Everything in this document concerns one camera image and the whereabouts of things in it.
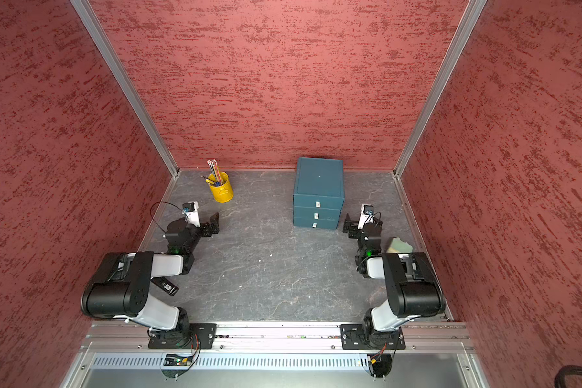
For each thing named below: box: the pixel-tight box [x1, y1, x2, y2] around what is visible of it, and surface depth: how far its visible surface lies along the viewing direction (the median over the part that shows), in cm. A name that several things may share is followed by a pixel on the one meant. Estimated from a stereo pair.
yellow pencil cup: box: [206, 170, 235, 203], surface depth 105 cm
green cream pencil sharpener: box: [386, 236, 414, 254], surface depth 92 cm
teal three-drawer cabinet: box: [292, 157, 345, 230], surface depth 92 cm
